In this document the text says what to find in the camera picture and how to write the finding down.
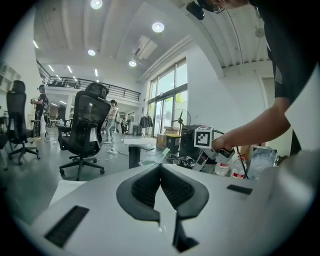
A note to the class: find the white power strip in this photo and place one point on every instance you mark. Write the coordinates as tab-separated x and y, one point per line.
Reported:
112	151

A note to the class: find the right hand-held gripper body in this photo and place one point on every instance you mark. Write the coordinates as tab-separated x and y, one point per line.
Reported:
203	137

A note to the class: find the clothes rack with dark garments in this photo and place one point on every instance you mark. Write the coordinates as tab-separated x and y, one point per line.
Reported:
146	122

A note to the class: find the person's glasses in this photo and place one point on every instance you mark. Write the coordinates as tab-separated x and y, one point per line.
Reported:
218	8

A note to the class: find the open cardboard box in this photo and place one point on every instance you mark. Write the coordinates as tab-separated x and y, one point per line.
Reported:
171	130

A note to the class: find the round ceiling light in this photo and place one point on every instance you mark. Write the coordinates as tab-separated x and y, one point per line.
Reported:
91	52
132	63
158	27
96	3

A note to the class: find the person's right hand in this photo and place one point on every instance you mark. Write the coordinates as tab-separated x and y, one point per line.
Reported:
222	143

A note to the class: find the clear plastic sheet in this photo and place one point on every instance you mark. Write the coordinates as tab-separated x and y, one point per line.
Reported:
262	160

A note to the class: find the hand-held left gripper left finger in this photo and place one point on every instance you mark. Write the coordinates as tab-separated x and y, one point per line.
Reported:
100	200

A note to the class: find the white shelf unit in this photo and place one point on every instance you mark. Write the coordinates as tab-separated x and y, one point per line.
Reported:
10	75

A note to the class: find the person's body in black clothing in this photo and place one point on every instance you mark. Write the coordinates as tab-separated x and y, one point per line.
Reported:
287	37

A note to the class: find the ceiling air conditioner vent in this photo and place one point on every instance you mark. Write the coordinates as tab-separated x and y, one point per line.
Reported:
145	47

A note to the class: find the black bin with yellow lid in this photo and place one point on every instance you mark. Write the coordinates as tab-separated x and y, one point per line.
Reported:
172	145

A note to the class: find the black mezzanine railing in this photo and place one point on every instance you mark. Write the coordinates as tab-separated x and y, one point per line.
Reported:
120	92

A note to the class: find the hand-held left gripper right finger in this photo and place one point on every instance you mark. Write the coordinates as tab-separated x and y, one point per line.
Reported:
220	200

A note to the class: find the black head-worn camera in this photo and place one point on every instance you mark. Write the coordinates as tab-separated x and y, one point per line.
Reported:
196	10

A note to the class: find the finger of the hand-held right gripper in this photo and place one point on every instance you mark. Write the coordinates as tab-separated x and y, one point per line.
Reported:
201	160

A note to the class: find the light floor mat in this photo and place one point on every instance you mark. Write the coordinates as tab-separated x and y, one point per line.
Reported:
140	141

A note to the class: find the pile of black gear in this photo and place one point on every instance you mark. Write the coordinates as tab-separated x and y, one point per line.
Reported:
182	160

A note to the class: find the large black mesh office chair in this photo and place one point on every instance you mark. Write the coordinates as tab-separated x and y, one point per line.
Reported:
87	117

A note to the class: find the large clear water jug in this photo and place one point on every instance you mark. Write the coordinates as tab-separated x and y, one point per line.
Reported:
238	167
222	168

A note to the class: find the black standing fan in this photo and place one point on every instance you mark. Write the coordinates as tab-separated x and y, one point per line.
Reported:
180	120

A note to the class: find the glass entrance doors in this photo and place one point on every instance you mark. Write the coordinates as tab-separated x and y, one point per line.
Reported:
167	100

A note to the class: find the black cabinet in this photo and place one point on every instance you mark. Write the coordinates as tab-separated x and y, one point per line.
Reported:
186	142

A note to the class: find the person's right forearm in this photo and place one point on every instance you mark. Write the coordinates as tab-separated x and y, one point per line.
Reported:
255	127

